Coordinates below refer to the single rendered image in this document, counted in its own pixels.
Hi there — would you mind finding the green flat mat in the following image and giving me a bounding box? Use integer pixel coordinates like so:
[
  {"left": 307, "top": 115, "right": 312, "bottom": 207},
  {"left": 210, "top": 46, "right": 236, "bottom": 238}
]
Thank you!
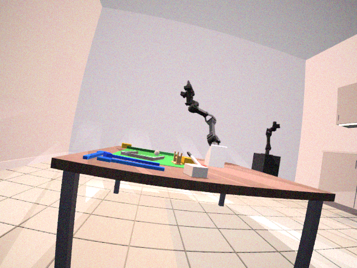
[{"left": 113, "top": 149, "right": 184, "bottom": 169}]

